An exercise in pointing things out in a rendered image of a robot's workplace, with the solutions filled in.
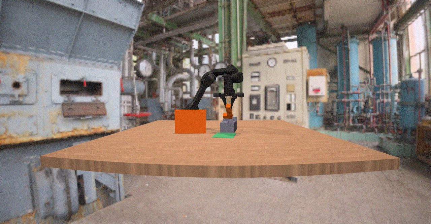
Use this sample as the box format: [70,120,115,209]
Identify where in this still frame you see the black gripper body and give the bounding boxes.
[213,83,244,98]

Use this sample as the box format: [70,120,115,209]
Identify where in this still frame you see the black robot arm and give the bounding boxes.
[185,64,243,110]

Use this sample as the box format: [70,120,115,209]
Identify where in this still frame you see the orange l-shaped part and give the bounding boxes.
[223,104,233,119]

